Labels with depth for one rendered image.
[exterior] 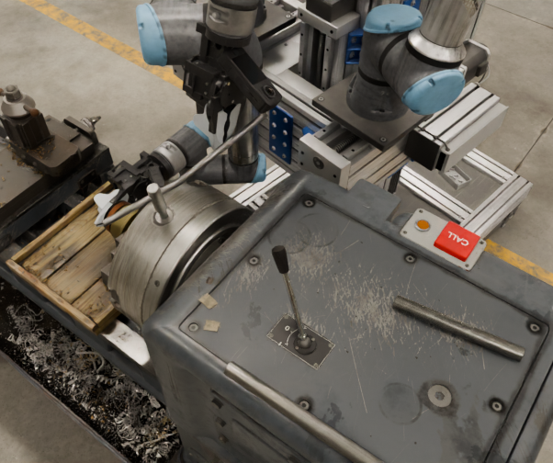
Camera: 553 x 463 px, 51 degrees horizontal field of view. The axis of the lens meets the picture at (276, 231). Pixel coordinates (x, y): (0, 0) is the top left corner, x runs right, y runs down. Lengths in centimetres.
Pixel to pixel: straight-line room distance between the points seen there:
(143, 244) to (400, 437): 54
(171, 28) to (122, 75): 234
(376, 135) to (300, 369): 64
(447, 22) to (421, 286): 48
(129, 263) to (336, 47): 79
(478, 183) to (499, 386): 183
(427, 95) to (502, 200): 148
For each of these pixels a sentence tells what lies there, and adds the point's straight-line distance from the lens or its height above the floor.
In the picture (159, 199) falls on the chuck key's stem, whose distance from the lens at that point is 101.
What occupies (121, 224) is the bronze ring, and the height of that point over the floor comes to 111.
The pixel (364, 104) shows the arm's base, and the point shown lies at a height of 120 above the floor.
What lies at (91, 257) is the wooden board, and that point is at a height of 88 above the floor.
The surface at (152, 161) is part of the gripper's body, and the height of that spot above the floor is 110.
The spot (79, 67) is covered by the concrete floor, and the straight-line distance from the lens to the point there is 363.
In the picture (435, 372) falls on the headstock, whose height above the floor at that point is 126.
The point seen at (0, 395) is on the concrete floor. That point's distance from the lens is 241.
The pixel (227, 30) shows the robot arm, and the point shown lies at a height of 155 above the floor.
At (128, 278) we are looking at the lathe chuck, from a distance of 108.
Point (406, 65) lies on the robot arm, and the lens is 118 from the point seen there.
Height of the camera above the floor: 204
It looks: 52 degrees down
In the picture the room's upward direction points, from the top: 2 degrees clockwise
